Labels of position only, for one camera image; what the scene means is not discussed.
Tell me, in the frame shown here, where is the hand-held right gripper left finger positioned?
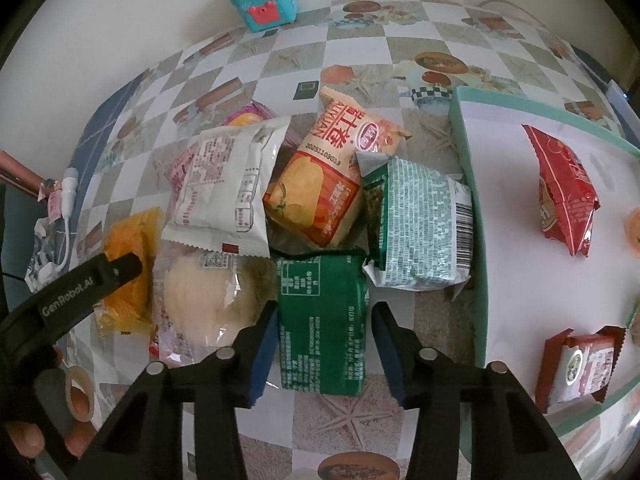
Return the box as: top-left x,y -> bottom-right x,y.
77,301 -> 280,480

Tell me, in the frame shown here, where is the light green snack packet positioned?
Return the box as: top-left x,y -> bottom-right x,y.
356,156 -> 475,301

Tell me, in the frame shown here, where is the brown red snack packet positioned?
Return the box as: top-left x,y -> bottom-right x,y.
535,325 -> 627,413

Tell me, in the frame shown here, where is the white power strip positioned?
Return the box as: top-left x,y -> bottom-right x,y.
606,79 -> 630,111

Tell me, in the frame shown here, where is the person's left hand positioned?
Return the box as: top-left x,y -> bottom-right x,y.
2,419 -> 47,459

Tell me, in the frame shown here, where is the pink snack packet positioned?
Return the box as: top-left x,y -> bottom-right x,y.
166,101 -> 275,201

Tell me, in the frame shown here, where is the white snack packet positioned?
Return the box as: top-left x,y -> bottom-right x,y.
161,116 -> 292,259

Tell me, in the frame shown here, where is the large red snack packet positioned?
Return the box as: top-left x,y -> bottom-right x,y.
522,124 -> 601,258

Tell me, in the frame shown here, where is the white charger with cable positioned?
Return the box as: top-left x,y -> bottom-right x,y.
37,167 -> 81,281

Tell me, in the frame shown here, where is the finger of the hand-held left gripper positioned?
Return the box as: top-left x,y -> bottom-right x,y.
97,251 -> 144,286

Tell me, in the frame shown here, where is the dark green snack packet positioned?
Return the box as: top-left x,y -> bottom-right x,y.
276,252 -> 371,397

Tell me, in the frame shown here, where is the orange snack packet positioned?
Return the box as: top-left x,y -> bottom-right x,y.
262,86 -> 412,248

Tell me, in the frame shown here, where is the teal shallow tray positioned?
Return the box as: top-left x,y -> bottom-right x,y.
448,86 -> 640,466

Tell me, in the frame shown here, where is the small red candy packet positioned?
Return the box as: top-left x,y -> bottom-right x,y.
148,327 -> 168,358

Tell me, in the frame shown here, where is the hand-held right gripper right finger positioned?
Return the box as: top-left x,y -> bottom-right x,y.
370,301 -> 583,480

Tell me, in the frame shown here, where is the dark panelled cabinet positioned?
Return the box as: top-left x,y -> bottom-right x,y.
0,182 -> 38,321

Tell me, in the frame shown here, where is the crumpled blue white wrapper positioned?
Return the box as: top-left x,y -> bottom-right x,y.
25,217 -> 56,293

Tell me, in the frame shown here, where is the white cable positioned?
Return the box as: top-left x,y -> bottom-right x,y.
477,0 -> 551,28

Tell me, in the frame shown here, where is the round white bun packet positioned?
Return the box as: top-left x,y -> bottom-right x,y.
150,247 -> 281,366

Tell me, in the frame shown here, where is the yellow cake packet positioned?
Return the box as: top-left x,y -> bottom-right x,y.
95,207 -> 163,336

